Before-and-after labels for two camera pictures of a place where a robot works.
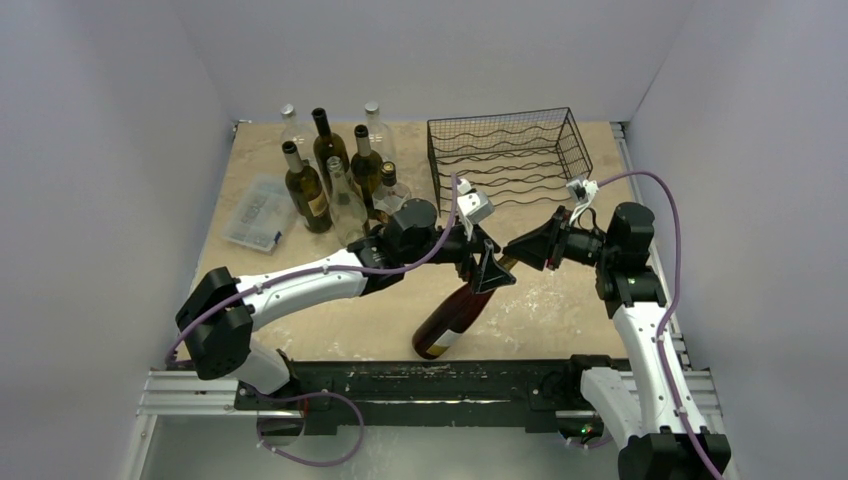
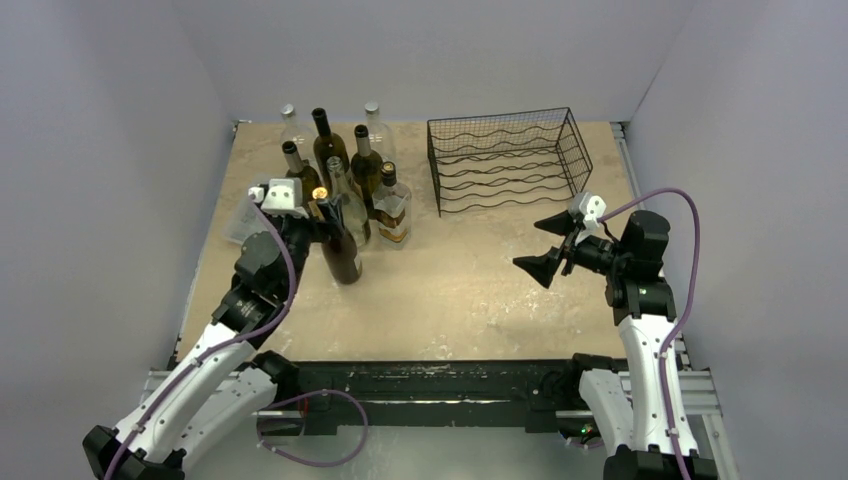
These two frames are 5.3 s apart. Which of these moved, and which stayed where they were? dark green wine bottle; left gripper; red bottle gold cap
Moved: left gripper; red bottle gold cap
Stayed: dark green wine bottle
